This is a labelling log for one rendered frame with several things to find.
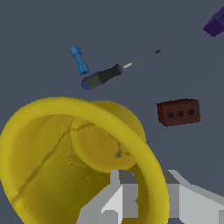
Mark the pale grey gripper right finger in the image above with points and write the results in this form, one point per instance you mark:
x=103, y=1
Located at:
x=186, y=201

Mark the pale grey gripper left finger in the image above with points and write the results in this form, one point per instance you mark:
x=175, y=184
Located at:
x=116, y=201

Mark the yellow cup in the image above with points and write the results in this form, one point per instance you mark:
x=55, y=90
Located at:
x=58, y=157

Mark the dark red brick three holes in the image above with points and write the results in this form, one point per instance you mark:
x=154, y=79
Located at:
x=179, y=112

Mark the blue plastic bolt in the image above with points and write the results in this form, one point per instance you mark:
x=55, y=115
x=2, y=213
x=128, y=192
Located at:
x=79, y=59

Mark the purple block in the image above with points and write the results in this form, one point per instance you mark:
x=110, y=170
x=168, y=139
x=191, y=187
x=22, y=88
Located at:
x=215, y=24

